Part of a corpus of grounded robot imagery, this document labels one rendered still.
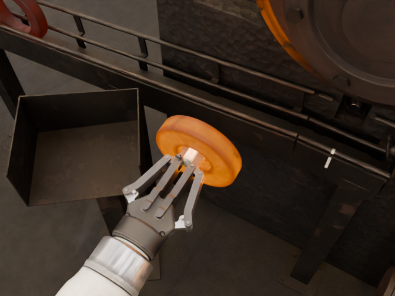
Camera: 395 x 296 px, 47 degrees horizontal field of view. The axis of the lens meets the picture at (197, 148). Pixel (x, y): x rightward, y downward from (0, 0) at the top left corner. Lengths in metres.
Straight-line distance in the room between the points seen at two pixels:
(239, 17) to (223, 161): 0.34
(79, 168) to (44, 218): 0.67
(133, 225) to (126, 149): 0.41
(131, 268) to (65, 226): 1.04
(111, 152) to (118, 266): 0.46
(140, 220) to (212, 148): 0.16
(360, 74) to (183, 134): 0.28
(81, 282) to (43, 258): 1.01
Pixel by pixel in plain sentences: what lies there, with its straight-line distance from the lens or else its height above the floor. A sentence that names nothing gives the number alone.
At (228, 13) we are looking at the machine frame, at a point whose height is 0.87.
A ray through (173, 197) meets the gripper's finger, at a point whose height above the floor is 0.85.
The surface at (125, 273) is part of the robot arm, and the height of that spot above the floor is 0.87.
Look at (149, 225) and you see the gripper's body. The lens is 0.68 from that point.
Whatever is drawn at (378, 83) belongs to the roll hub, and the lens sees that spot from 0.68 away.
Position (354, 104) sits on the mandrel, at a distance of 1.00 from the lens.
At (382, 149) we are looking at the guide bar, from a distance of 1.01.
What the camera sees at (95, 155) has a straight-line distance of 1.08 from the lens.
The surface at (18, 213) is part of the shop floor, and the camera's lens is 1.77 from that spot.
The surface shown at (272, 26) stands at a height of 0.97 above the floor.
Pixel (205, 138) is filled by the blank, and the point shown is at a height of 0.90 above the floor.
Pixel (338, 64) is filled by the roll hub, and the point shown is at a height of 1.02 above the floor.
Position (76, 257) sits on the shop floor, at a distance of 1.63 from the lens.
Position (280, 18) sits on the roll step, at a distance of 0.75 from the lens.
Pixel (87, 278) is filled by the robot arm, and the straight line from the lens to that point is 0.66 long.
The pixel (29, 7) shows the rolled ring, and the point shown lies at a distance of 1.28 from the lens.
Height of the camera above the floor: 1.48
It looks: 56 degrees down
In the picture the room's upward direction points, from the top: straight up
